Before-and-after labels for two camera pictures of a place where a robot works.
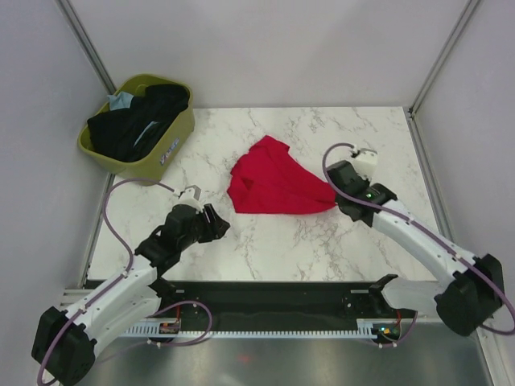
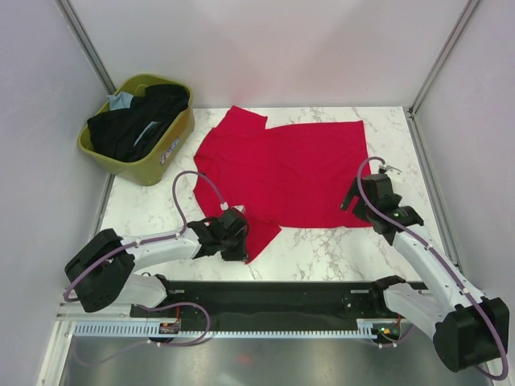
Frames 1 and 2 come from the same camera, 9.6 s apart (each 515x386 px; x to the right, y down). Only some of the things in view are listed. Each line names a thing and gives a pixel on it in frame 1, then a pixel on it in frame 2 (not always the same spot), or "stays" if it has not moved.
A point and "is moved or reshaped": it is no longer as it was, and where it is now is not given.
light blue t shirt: [121, 100] stays
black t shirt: [125, 133] stays
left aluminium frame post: [80, 35] stays
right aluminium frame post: [471, 5] stays
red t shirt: [267, 179] is moved or reshaped
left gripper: [217, 227] to [241, 253]
